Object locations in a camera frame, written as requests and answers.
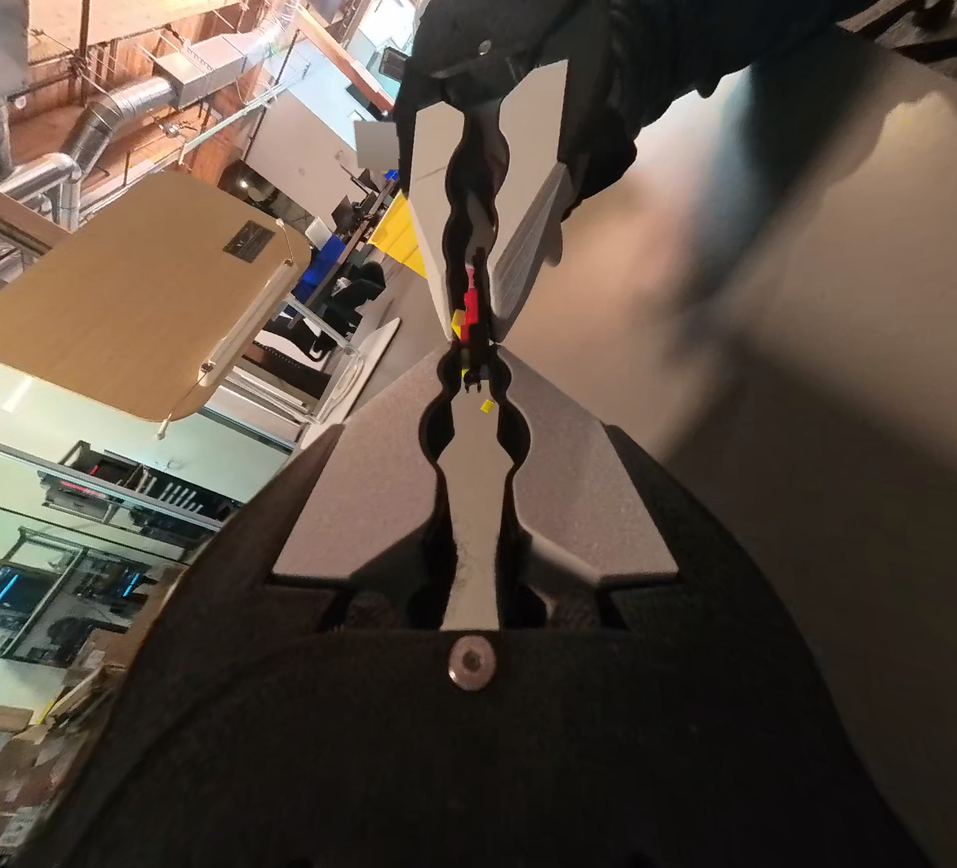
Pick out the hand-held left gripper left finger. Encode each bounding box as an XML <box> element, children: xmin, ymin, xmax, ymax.
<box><xmin>271</xmin><ymin>343</ymin><xmax>457</xmax><ymax>624</ymax></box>

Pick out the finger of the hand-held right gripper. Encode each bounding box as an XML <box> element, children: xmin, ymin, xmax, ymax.
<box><xmin>406</xmin><ymin>100</ymin><xmax>470</xmax><ymax>343</ymax></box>
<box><xmin>484</xmin><ymin>59</ymin><xmax>578</xmax><ymax>346</ymax></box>

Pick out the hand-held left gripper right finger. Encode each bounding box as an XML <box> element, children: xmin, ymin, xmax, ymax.
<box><xmin>489</xmin><ymin>345</ymin><xmax>681</xmax><ymax>620</ymax></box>

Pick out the black lego plate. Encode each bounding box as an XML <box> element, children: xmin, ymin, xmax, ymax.
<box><xmin>459</xmin><ymin>248</ymin><xmax>495</xmax><ymax>396</ymax></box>

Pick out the person's right hand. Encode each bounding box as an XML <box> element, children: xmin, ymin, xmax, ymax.
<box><xmin>557</xmin><ymin>0</ymin><xmax>720</xmax><ymax>224</ymax></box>

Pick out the yellow plastic bin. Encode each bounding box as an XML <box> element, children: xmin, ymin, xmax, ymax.
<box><xmin>368</xmin><ymin>195</ymin><xmax>429</xmax><ymax>280</ymax></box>

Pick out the white stand base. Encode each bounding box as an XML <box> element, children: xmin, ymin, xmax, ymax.
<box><xmin>316</xmin><ymin>318</ymin><xmax>402</xmax><ymax>426</ymax></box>

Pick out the black office chair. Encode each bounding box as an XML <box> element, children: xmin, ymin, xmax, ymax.
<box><xmin>327</xmin><ymin>261</ymin><xmax>389</xmax><ymax>332</ymax></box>

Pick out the blue plastic rack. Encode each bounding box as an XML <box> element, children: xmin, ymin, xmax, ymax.
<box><xmin>294</xmin><ymin>169</ymin><xmax>399</xmax><ymax>302</ymax></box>

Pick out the black equipment rack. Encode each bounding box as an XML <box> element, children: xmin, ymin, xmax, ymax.
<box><xmin>0</xmin><ymin>438</ymin><xmax>242</xmax><ymax>661</ymax></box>

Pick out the light wooden table board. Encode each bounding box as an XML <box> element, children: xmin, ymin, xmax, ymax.
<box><xmin>0</xmin><ymin>169</ymin><xmax>314</xmax><ymax>426</ymax></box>

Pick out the stack of cardboard boxes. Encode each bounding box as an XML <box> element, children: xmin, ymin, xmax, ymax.
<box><xmin>0</xmin><ymin>629</ymin><xmax>130</xmax><ymax>848</ymax></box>

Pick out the silver ventilation duct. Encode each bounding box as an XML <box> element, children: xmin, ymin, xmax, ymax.
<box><xmin>0</xmin><ymin>0</ymin><xmax>331</xmax><ymax>213</ymax></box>

